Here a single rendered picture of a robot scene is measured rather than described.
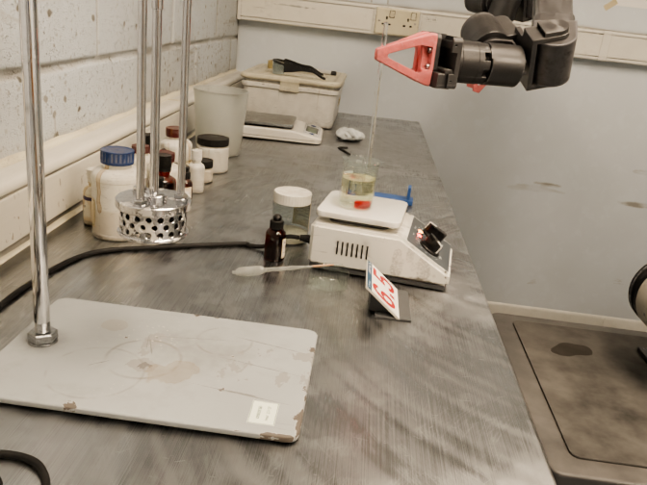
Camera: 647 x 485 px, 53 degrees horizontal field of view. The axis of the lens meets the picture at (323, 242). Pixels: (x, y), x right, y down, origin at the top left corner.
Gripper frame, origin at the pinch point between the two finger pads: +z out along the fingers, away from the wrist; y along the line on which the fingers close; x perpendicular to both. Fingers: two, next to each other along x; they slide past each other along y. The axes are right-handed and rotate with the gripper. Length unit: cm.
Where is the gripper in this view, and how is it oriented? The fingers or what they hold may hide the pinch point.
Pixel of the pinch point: (381, 54)
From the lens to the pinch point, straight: 90.8
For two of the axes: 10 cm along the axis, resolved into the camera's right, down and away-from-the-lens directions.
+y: 1.9, 3.6, -9.1
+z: -9.8, -0.2, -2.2
